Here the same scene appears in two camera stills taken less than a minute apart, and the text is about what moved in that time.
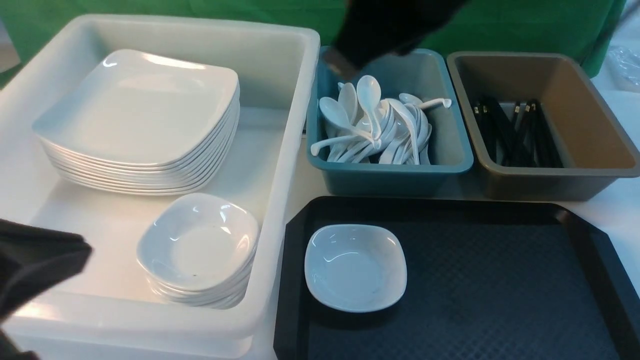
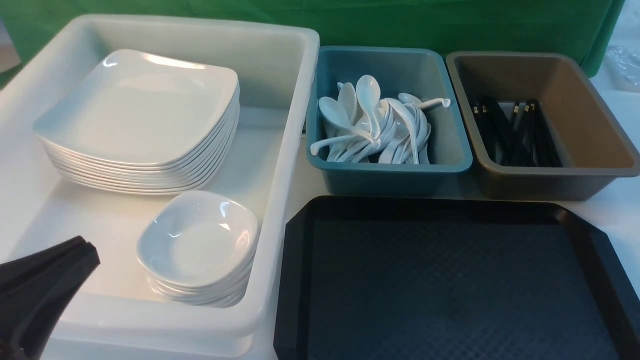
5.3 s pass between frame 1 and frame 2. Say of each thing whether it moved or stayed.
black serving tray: stayed
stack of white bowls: stayed
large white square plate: stayed
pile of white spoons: stayed
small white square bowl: moved
